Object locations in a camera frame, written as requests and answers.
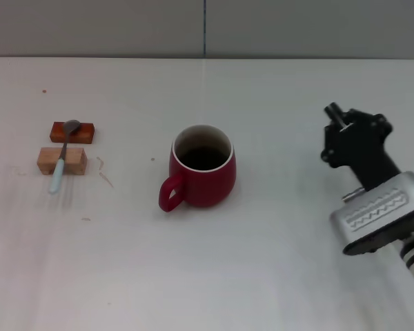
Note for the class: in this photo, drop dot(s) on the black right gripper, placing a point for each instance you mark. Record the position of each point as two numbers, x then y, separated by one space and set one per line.
365 158

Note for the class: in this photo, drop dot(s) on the red ceramic cup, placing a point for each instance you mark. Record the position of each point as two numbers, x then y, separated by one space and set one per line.
207 188

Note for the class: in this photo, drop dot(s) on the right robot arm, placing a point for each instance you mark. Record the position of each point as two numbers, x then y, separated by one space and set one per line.
383 213

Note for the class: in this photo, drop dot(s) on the reddish brown wooden block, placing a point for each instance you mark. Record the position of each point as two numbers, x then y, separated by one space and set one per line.
84 132

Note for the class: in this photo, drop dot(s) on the light wooden block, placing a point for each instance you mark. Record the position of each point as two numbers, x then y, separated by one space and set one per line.
76 159

